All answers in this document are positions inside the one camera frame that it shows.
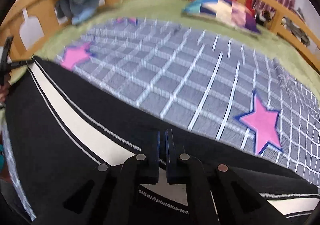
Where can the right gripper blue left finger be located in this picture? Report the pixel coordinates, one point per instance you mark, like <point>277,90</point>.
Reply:
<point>152,172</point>

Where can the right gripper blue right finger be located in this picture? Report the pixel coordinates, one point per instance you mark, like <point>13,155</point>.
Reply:
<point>175,168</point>

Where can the black pants with white stripe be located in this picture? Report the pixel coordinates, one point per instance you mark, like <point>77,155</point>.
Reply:
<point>78,155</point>

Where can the grey checkered star blanket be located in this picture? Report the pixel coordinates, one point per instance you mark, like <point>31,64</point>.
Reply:
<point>205,83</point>

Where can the green bed sheet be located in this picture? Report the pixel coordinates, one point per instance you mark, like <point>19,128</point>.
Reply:
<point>170,10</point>

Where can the colourful geometric pillow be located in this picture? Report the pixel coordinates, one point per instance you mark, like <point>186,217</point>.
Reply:
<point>228,12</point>

